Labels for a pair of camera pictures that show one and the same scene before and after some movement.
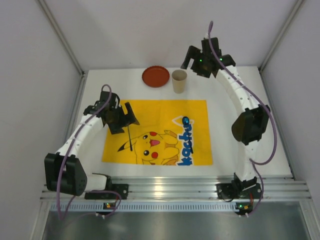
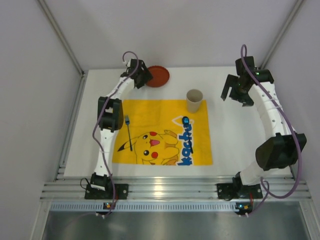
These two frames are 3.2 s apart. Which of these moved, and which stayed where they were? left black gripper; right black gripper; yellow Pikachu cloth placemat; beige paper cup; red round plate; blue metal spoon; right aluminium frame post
Moved: right black gripper; left black gripper; beige paper cup
Stayed: right aluminium frame post; blue metal spoon; red round plate; yellow Pikachu cloth placemat
